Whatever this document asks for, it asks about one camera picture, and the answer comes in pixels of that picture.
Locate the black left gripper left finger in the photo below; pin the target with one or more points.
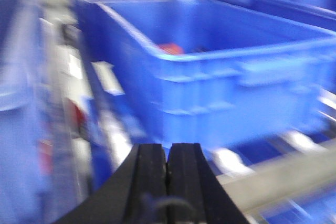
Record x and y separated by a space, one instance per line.
118 200

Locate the red item in bin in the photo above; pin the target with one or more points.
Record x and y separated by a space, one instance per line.
171 48

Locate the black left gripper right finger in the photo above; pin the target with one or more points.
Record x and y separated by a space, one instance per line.
191 179

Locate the centre blue bin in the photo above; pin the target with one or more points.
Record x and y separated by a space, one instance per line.
243 74

